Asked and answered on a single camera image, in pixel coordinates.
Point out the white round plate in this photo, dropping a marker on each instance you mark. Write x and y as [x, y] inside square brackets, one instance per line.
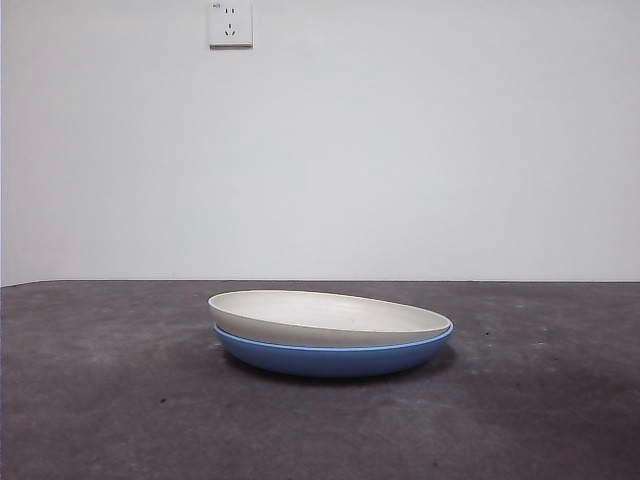
[300, 317]

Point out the blue round plate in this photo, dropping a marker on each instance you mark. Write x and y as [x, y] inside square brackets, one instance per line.
[330, 360]

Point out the white wall power socket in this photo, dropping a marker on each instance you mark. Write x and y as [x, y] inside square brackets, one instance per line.
[230, 25]

